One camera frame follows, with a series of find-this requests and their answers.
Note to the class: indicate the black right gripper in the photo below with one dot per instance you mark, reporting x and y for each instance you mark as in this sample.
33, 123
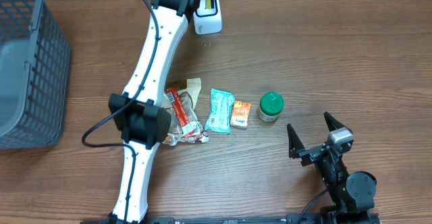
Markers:
297, 149

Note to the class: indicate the green lid jar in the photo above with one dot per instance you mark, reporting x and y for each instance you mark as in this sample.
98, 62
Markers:
270, 106

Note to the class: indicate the orange snack packet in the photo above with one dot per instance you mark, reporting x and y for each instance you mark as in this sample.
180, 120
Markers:
240, 114

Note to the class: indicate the mint green tissue packet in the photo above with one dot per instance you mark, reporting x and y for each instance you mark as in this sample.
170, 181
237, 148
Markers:
222, 103

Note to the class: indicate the beige dog treat bag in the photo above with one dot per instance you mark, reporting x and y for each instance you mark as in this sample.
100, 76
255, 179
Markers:
189, 90

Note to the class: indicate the red snack stick packet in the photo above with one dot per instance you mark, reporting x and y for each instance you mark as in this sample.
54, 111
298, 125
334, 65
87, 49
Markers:
183, 113

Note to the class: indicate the yellow highlighter marker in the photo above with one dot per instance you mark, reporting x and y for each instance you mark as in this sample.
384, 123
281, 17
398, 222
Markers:
209, 4

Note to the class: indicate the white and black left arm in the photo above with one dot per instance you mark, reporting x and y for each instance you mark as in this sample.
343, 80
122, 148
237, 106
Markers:
137, 111

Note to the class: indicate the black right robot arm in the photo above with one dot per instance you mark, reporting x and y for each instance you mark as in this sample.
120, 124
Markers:
352, 194

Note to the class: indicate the white barcode scanner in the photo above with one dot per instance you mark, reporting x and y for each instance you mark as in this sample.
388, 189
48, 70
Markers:
208, 21

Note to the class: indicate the dark grey plastic basket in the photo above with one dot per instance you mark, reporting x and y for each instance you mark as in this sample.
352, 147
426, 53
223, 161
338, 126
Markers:
35, 72

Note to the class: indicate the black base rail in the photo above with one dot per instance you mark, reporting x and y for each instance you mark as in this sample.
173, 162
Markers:
288, 219

